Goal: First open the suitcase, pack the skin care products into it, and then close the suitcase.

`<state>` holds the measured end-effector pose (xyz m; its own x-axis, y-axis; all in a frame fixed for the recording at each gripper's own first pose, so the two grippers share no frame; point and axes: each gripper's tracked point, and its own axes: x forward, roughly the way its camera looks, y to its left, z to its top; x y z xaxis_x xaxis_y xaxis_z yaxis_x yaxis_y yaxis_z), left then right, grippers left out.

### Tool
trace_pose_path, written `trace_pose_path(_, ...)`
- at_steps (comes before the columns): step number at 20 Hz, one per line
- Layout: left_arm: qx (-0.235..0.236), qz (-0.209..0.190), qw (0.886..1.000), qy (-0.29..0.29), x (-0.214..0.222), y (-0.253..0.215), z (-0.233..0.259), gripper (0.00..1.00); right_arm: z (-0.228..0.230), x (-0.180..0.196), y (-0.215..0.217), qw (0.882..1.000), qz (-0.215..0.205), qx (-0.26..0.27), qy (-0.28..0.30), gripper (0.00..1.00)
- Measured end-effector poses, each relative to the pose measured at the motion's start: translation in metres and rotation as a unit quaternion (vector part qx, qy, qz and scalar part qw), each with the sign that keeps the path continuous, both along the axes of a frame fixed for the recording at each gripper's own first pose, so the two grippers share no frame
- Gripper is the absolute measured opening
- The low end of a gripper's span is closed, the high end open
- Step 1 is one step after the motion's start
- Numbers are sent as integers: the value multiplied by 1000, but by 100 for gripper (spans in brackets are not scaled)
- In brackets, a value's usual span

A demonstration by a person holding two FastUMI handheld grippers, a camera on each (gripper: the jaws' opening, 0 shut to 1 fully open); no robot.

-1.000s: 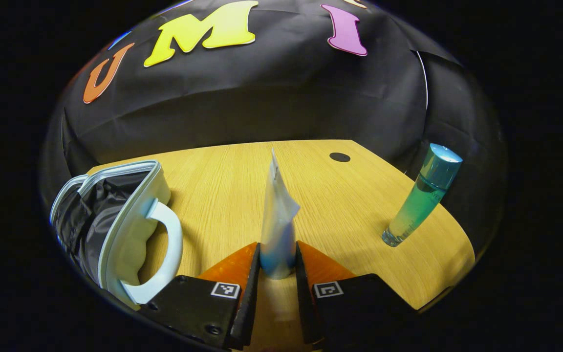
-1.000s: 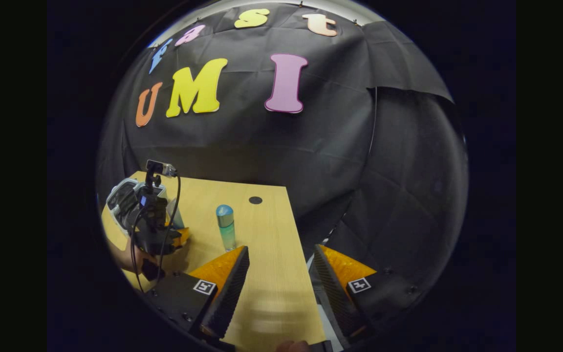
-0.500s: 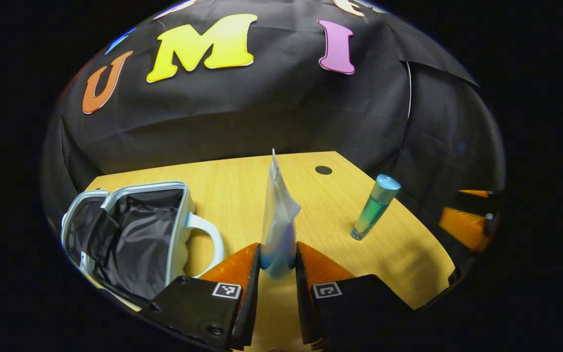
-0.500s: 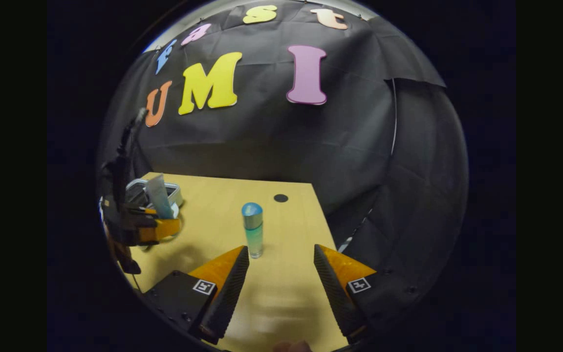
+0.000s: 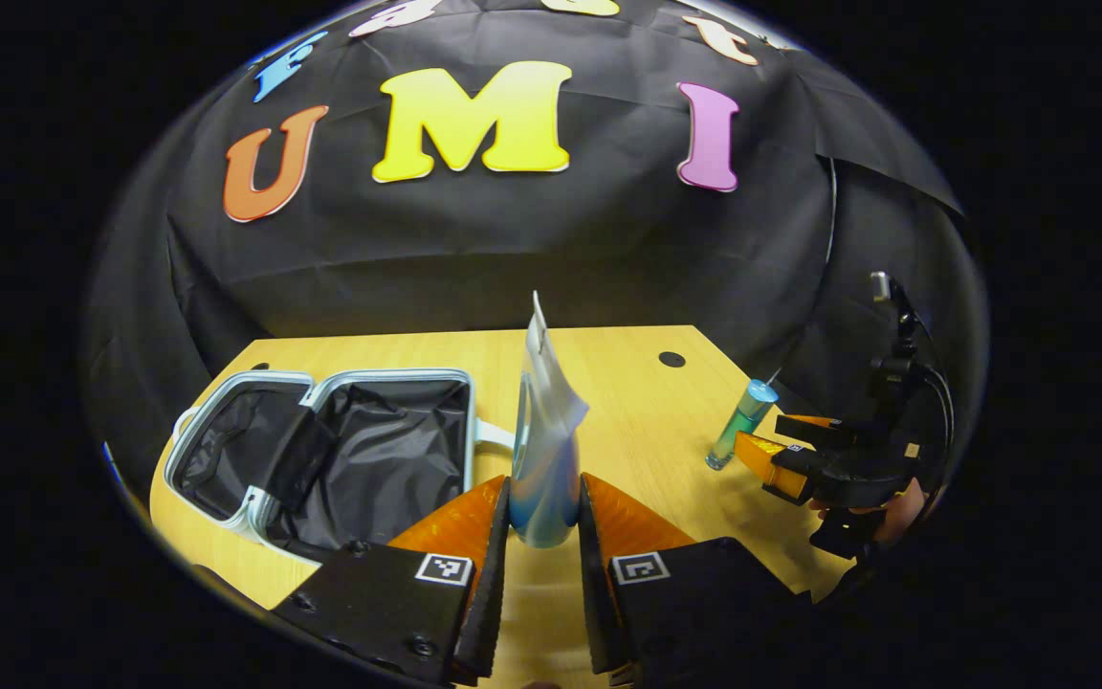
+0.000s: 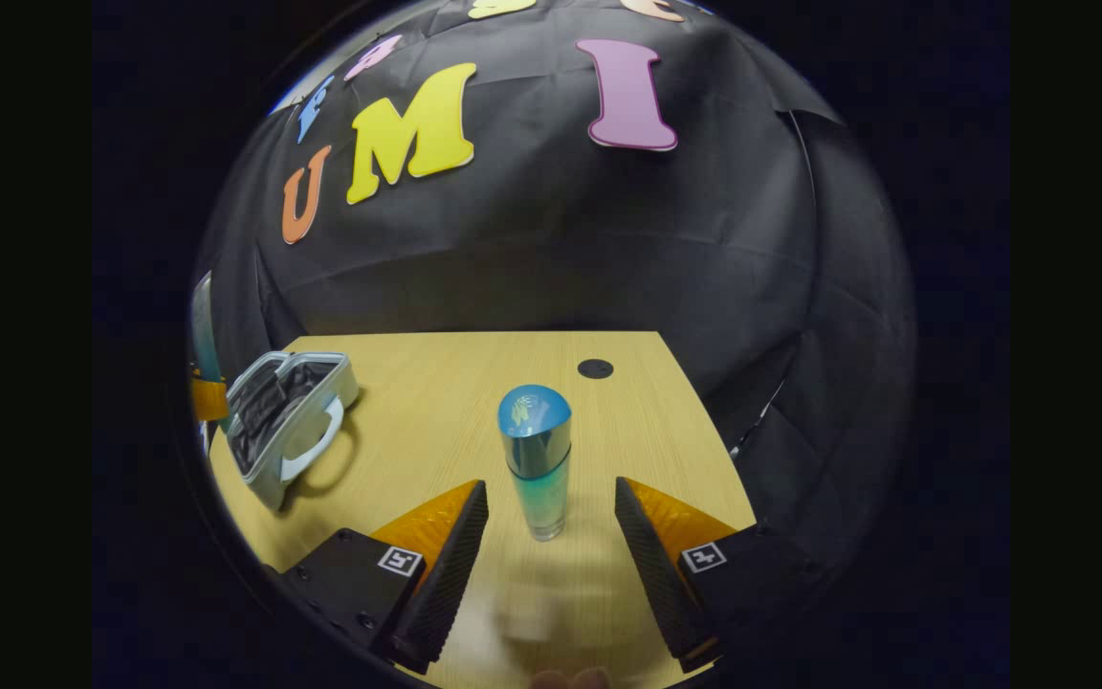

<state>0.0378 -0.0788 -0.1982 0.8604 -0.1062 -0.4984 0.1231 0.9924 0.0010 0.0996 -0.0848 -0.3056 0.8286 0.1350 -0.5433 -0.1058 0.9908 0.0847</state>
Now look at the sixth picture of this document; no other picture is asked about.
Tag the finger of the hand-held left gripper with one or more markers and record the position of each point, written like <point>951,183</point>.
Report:
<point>209,400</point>

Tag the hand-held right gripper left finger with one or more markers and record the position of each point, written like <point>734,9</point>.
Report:
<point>451,584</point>

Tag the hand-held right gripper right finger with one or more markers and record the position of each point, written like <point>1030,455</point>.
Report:
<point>651,574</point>

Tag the pale blue small suitcase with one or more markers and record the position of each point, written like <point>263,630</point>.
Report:
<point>274,488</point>

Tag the teal bottle with blue cap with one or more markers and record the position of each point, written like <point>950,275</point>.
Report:
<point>537,450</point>

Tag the black table grommet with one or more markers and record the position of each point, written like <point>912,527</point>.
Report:
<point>595,368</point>

